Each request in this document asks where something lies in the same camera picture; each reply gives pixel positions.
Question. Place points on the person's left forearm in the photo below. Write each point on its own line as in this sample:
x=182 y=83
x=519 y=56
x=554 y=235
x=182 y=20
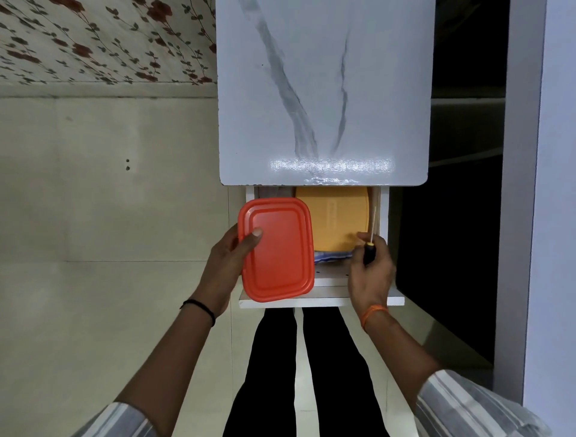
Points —
x=171 y=355

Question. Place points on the person's left thumb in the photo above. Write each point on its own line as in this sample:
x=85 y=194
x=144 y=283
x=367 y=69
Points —
x=252 y=238

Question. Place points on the blue cloth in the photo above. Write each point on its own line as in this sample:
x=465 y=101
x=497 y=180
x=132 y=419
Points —
x=333 y=256

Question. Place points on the white marble pattern cabinet top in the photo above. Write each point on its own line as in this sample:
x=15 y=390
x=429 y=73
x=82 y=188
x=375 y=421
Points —
x=324 y=90

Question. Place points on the red plastic container lid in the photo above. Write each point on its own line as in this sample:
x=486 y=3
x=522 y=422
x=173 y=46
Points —
x=279 y=252

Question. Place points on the person's right hand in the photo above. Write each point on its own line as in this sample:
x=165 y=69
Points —
x=375 y=283

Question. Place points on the person's right forearm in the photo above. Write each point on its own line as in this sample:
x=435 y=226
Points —
x=396 y=346

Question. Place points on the person's left leg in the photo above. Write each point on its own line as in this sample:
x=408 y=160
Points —
x=265 y=378

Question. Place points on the striped shirt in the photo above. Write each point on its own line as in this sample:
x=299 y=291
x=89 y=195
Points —
x=468 y=409

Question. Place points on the white cupboard side panel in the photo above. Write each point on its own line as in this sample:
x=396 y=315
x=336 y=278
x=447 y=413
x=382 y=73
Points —
x=544 y=202

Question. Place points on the person's right thumb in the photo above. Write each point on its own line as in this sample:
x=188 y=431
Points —
x=355 y=265

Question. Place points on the person's left hand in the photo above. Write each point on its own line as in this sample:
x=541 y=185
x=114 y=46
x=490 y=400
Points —
x=220 y=270

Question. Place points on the white drawer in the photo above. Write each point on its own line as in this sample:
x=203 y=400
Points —
x=324 y=292

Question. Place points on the yellow plastic container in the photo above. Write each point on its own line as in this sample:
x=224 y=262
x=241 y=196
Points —
x=333 y=216

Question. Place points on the black wristband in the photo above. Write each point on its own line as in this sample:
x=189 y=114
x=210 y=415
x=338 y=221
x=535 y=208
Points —
x=200 y=307

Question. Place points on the person's leg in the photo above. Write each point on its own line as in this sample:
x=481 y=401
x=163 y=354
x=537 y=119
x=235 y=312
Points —
x=342 y=378
x=265 y=378

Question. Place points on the orange wristband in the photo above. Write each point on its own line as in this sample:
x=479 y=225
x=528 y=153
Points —
x=372 y=313

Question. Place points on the person's right leg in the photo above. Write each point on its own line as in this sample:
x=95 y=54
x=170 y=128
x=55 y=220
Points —
x=342 y=378

